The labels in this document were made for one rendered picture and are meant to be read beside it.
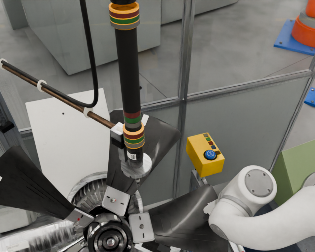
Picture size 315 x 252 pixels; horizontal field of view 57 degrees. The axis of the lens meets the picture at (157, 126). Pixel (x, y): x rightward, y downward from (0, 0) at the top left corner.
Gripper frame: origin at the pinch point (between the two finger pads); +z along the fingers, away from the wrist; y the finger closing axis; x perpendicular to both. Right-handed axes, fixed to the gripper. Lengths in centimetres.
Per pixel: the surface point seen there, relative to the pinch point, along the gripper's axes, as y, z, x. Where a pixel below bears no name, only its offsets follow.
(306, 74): -101, 39, -66
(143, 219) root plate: 21.0, 2.0, -6.1
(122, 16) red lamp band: 23, -59, -22
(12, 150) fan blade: 49, -20, -27
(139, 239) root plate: 23.7, 0.1, -0.8
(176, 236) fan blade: 13.2, 0.4, 1.4
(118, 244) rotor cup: 29.7, -3.7, -0.7
